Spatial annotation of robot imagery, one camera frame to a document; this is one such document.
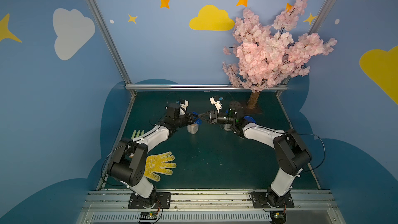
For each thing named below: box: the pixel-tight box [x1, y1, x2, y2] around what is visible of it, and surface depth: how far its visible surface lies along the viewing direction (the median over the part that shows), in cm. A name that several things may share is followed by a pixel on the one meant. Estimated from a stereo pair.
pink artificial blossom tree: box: [221, 0, 338, 109], surface depth 73 cm
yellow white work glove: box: [144, 151, 177, 182], surface depth 87 cm
